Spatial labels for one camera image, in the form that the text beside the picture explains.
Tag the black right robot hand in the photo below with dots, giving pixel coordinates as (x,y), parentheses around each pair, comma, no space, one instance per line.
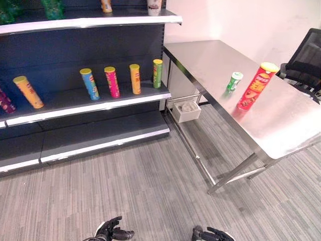
(208,235)

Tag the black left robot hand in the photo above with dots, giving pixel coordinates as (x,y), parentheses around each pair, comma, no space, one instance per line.
(114,231)

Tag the white open box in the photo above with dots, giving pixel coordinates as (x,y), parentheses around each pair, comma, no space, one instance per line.
(186,110)

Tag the stainless steel table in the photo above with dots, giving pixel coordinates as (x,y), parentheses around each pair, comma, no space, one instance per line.
(240,100)

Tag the blue chips can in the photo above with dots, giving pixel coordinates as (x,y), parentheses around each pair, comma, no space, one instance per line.
(90,84)

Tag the pink chips can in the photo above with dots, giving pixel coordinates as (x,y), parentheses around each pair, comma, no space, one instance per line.
(112,81)

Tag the dark store shelf unit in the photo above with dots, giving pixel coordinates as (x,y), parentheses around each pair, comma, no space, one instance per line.
(75,82)

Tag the orange chips can yellow lid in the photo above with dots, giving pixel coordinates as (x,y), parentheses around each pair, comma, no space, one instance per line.
(135,79)

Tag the small green gum bottle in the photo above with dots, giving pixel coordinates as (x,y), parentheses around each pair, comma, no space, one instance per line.
(234,81)

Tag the red chips can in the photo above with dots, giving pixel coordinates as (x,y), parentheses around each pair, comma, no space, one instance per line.
(256,87)

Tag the green chips can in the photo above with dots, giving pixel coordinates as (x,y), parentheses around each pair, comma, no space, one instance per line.
(157,73)

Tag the large orange chips can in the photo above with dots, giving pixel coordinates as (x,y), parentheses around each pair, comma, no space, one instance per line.
(28,92)

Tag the purple chips can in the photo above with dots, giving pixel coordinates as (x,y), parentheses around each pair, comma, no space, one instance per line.
(5,102)

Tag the black mesh office chair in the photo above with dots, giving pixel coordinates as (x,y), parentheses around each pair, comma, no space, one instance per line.
(303,62)

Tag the orange cup container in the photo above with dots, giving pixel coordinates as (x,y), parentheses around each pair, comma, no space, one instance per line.
(106,5)

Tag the white cup container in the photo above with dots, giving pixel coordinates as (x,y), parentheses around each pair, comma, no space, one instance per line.
(154,7)

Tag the green snack bag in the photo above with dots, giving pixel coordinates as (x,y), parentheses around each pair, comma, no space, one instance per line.
(52,9)
(8,12)

